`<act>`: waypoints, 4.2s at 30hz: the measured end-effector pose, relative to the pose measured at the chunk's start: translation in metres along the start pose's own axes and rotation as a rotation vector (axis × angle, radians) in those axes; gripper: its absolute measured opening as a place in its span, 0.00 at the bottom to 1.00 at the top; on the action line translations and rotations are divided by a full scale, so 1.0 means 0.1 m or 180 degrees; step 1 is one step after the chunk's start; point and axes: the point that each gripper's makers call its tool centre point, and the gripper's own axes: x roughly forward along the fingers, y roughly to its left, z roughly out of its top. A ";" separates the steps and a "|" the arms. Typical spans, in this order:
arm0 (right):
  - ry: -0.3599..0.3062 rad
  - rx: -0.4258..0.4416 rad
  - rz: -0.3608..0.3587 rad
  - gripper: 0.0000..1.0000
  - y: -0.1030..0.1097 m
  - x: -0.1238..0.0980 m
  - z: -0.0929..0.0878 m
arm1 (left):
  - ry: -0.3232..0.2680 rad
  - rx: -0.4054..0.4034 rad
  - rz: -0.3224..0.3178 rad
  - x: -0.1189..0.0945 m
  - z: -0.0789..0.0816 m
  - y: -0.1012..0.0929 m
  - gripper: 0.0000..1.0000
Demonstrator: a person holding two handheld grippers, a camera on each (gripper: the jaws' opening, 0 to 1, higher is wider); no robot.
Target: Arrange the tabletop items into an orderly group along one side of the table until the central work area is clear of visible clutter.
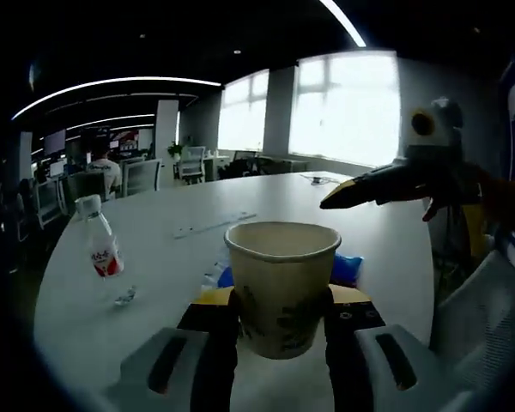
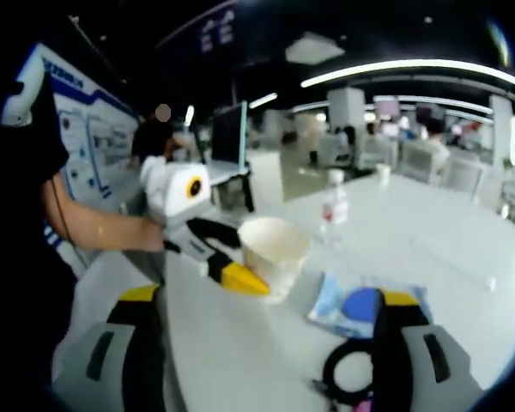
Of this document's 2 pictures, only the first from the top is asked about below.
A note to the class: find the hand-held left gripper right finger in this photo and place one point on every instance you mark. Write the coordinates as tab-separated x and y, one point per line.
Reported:
347	356

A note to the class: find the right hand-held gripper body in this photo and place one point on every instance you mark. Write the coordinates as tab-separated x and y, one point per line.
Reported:
438	133

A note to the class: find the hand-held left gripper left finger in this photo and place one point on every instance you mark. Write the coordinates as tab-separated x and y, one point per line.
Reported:
210	356

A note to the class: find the blue tissue pack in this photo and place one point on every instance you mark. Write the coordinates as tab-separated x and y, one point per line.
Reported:
347	268

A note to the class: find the clear bag with blue sponge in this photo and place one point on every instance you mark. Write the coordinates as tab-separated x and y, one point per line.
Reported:
223	276

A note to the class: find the paper cup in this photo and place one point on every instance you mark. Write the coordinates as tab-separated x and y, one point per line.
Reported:
283	279

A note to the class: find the clear water bottle red label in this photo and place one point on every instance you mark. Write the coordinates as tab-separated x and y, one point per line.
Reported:
105	253

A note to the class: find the person's right hand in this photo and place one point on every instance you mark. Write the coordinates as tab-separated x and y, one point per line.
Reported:
455	201

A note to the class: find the small grey table object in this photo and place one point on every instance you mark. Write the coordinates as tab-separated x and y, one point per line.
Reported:
319	179

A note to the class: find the white table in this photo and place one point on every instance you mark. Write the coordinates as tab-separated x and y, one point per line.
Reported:
154	240

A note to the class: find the white flat strip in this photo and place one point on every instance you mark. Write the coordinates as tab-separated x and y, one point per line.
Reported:
214	225

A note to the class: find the grey office chair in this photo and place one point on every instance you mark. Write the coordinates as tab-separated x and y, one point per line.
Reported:
485	326

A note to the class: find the short ceiling light strip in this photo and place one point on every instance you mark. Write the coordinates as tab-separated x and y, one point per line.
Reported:
343	21

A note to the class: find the white mesh office chair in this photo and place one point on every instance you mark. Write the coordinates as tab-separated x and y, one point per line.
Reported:
141	176
192	161

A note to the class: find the potted plant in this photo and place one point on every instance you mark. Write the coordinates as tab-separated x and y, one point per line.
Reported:
175	150

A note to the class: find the long ceiling light strip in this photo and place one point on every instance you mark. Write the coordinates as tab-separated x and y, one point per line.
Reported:
111	86

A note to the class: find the wall monitor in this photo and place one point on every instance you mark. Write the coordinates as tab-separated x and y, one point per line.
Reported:
55	143

